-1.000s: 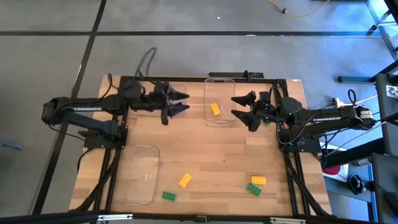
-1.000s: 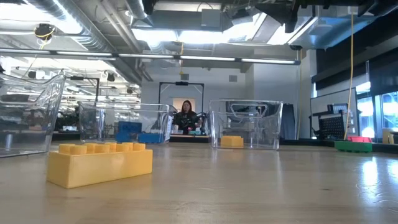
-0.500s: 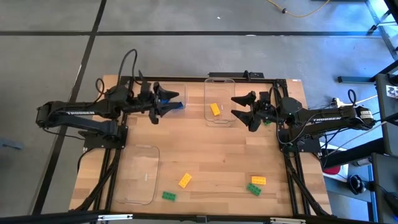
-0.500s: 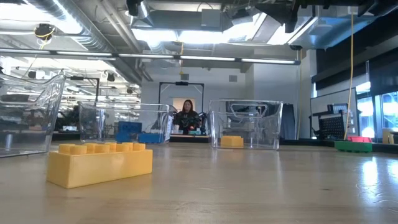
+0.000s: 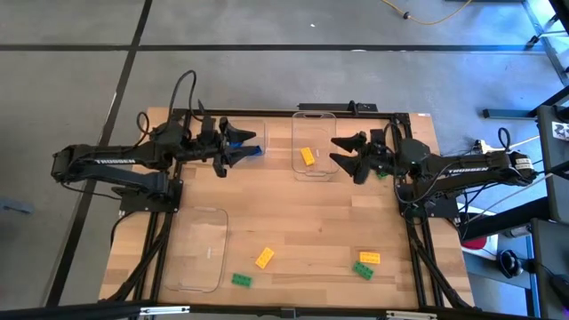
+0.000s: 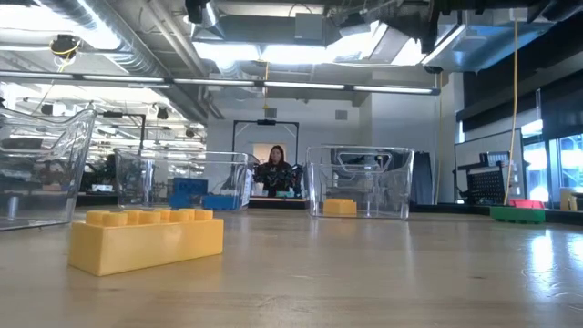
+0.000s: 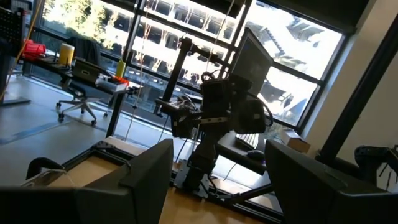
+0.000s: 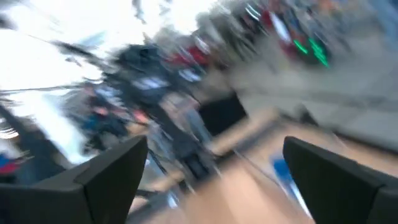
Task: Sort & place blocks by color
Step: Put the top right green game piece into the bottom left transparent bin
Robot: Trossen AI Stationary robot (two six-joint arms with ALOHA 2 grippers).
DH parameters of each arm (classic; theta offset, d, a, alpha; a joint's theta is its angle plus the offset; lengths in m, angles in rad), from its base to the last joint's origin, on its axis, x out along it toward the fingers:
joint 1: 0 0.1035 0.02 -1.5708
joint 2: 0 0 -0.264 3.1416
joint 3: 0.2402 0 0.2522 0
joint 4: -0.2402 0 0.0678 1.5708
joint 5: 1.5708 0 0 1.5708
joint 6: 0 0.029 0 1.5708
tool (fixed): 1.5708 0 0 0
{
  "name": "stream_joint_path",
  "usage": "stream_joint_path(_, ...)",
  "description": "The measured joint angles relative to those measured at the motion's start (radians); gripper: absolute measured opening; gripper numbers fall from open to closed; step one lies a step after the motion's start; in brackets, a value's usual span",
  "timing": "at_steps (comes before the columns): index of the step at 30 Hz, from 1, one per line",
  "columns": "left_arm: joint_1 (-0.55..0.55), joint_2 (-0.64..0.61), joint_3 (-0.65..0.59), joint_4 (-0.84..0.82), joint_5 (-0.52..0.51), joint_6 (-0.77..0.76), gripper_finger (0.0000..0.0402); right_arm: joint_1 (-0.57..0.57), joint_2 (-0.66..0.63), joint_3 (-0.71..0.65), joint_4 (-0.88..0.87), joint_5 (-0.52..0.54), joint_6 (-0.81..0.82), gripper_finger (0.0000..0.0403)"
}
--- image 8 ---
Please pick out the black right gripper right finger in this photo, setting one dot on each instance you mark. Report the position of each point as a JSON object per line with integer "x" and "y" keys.
{"x": 335, "y": 193}

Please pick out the black computer tower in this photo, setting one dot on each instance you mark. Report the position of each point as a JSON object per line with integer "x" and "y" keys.
{"x": 317, "y": 51}

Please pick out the clear plastic bin with label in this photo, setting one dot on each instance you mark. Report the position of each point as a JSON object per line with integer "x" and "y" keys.
{"x": 281, "y": 169}

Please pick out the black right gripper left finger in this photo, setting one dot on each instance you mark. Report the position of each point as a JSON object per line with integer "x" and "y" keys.
{"x": 93, "y": 199}

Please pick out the black cabinet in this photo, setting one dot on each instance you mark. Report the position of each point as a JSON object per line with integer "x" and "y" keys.
{"x": 222, "y": 115}

